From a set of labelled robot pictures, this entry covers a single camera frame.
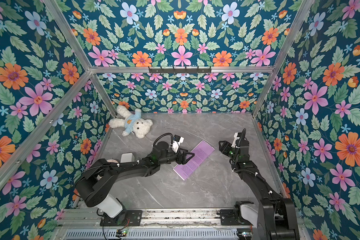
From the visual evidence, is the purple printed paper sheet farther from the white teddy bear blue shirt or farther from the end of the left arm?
the white teddy bear blue shirt

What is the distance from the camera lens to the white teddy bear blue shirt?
104 cm

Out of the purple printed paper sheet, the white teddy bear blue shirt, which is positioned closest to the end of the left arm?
the purple printed paper sheet
